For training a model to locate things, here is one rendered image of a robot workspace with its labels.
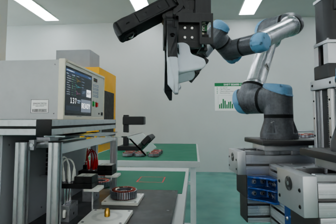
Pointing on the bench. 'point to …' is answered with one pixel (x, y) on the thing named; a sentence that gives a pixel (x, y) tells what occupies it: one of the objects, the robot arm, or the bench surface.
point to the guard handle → (148, 139)
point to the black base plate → (154, 204)
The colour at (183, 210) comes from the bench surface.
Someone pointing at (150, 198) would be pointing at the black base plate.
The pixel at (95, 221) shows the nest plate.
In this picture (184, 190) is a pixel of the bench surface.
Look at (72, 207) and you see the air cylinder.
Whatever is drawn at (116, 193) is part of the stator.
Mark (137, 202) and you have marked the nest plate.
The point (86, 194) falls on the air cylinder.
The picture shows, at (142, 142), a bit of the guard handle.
